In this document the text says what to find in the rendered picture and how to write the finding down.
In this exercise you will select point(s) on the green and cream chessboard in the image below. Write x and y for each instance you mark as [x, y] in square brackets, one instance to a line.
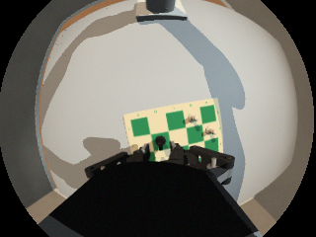
[172, 122]

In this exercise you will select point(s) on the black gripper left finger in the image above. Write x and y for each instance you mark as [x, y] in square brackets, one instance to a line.
[122, 158]

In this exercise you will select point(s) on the black knight chess piece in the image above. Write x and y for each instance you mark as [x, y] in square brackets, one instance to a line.
[159, 140]

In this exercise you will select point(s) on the white pawn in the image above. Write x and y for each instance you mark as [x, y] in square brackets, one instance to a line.
[210, 130]
[193, 118]

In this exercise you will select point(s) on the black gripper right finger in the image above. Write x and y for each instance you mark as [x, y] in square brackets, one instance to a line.
[220, 164]

